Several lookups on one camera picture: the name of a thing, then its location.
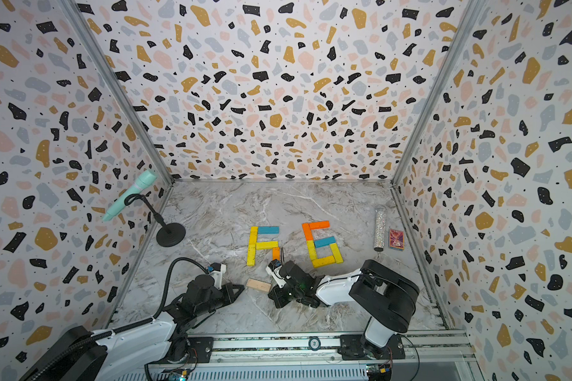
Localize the yellow block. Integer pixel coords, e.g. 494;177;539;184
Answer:
256;241;279;250
311;256;336;268
246;244;257;267
249;226;258;246
330;243;343;264

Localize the yellow block front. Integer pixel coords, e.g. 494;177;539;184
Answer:
311;256;336;268

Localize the pink card box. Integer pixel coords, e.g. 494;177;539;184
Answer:
389;229;405;251

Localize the beige wooden block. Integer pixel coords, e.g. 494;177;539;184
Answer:
246;279;272;293

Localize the glitter tube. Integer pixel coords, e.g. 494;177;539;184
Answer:
373;205;387;252

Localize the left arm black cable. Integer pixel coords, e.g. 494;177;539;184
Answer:
28;257;208;381

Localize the teal block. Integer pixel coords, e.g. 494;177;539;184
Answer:
314;237;336;249
257;226;280;235

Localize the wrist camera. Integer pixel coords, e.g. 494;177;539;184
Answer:
265;260;286;288
208;263;227;289

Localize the black microphone stand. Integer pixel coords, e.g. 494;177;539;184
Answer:
126;194;186;248

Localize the mint green microphone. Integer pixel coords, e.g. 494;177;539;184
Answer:
103;170;157;222

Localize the yellow-green block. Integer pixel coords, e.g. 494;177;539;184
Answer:
307;241;318;261

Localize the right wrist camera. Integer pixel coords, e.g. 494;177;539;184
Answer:
265;260;286;288

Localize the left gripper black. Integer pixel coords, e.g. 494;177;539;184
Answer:
199;283;249;319

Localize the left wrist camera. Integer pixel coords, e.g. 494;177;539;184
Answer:
208;263;227;289

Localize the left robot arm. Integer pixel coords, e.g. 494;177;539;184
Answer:
21;274;245;380

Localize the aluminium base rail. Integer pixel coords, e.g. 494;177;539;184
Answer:
66;332;482;381

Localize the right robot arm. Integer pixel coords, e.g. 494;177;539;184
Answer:
265;260;419;350

